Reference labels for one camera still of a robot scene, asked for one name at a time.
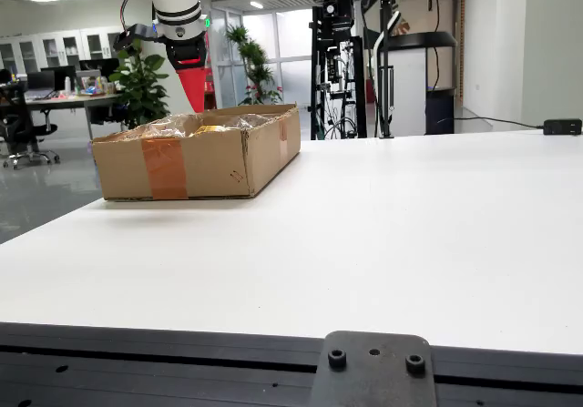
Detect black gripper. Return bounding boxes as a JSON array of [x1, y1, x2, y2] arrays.
[[164, 36, 208, 114]]

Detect dark blue bin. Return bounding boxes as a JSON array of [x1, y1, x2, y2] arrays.
[[424, 86, 456, 136]]

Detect red display shelf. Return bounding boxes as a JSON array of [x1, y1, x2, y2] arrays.
[[202, 31, 217, 110]]

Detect clear plastic bag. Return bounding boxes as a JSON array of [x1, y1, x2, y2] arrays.
[[221, 112, 275, 131], [138, 113, 202, 139]]

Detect broad leaf potted plant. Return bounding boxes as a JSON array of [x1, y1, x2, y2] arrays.
[[107, 46, 171, 130]]

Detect tall slim potted plant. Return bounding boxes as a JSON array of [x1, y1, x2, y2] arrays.
[[225, 24, 284, 107]]

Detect brown cardboard box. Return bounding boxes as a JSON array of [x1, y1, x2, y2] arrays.
[[90, 102, 302, 202]]

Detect grey office desk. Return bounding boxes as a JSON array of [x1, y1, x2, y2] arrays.
[[25, 91, 125, 141]]

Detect large black computer monitor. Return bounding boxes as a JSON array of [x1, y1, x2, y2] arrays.
[[40, 65, 78, 92]]

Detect white glass door cabinets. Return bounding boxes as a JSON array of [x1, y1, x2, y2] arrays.
[[0, 25, 138, 76]]

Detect black equipment rack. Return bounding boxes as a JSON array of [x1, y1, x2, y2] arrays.
[[308, 0, 369, 141]]

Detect small black computer monitor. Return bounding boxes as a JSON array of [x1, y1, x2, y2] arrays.
[[26, 69, 56, 92]]

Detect black office chair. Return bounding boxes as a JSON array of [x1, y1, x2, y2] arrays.
[[0, 80, 62, 170]]

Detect black stand pole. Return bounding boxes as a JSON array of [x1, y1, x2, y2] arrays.
[[361, 0, 403, 140]]

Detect white counter with black top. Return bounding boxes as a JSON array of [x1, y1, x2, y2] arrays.
[[385, 31, 458, 137]]

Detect black socket head screw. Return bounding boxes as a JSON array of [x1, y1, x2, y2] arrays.
[[327, 348, 348, 371], [404, 354, 426, 377]]

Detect black power adapter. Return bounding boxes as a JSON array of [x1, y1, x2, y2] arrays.
[[542, 118, 583, 137]]

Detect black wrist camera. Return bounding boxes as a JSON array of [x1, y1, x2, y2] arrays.
[[112, 23, 159, 54]]

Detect hanging black cable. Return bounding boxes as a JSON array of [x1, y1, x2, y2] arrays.
[[417, 0, 442, 92]]

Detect black aluminium frame rail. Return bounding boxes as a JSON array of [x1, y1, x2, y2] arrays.
[[0, 321, 583, 407]]

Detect black adapter cable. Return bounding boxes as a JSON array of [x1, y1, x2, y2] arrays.
[[436, 116, 546, 130]]

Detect black mounting bracket plate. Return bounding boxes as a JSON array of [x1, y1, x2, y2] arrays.
[[305, 330, 438, 407]]

